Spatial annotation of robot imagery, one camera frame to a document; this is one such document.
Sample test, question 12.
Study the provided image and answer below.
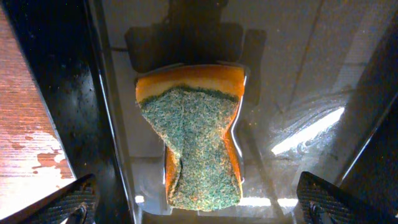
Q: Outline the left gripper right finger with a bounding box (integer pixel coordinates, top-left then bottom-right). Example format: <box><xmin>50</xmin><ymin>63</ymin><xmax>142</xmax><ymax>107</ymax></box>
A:
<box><xmin>297</xmin><ymin>172</ymin><xmax>395</xmax><ymax>223</ymax></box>

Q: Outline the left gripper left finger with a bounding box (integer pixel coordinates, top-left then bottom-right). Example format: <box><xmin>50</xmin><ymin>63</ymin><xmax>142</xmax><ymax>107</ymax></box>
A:
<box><xmin>1</xmin><ymin>174</ymin><xmax>96</xmax><ymax>223</ymax></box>

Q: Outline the green and yellow sponge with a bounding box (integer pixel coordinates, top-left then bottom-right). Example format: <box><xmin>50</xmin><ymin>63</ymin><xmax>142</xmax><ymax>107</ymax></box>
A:
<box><xmin>136</xmin><ymin>65</ymin><xmax>245</xmax><ymax>212</ymax></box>

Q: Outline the black rectangular sponge tray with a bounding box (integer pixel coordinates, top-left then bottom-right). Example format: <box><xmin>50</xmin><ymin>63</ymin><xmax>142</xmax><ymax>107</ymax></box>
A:
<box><xmin>1</xmin><ymin>0</ymin><xmax>397</xmax><ymax>223</ymax></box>

